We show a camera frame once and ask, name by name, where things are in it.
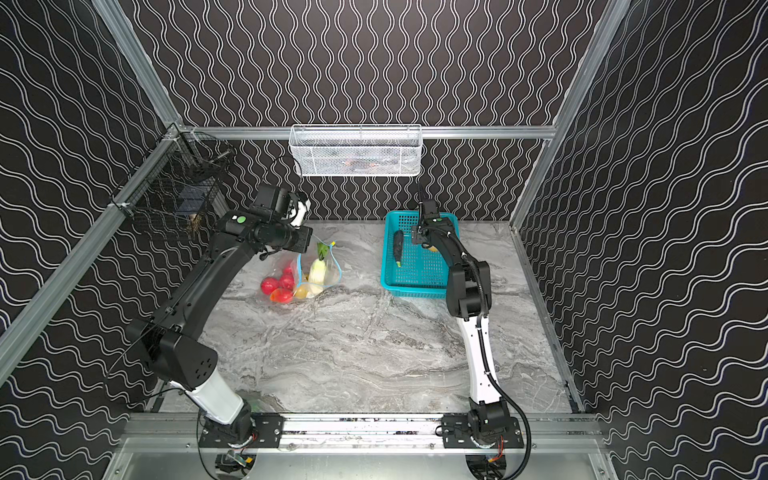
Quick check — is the red tomato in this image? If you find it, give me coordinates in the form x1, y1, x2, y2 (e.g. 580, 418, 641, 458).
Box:
260, 277, 280, 296
279, 268, 296, 291

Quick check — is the teal plastic basket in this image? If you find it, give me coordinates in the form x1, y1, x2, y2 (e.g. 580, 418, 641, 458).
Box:
380, 210, 449, 299

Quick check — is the clear wall-mounted basket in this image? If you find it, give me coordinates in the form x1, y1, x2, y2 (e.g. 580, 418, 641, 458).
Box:
288, 124, 424, 177

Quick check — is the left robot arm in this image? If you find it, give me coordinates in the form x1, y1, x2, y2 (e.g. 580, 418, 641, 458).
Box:
128, 185, 312, 437

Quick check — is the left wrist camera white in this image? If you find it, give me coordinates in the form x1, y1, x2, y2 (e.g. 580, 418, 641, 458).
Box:
290, 199, 311, 228

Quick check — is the green pepper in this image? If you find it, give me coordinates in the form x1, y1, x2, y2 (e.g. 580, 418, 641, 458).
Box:
317, 242, 332, 261

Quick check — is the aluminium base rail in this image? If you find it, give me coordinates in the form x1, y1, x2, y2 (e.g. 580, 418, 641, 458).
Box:
120, 413, 602, 455

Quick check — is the dark eggplant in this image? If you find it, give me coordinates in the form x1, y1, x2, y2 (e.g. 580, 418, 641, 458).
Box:
392, 230, 405, 268

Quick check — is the clear zip top bag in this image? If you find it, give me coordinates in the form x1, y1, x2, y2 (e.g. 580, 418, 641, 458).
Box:
264, 240, 343, 302

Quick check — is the brass object in basket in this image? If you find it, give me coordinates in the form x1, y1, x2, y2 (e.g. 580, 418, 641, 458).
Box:
187, 214, 203, 234

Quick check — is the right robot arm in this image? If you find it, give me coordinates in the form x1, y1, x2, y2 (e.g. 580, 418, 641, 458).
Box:
413, 199, 509, 431

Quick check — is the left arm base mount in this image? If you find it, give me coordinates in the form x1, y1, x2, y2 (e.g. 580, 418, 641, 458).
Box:
198, 413, 285, 449

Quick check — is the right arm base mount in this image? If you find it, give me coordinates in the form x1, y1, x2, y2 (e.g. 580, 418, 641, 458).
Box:
434, 412, 525, 449

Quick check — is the black wire wall basket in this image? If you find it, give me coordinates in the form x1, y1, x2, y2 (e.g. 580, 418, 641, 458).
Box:
119, 128, 236, 240

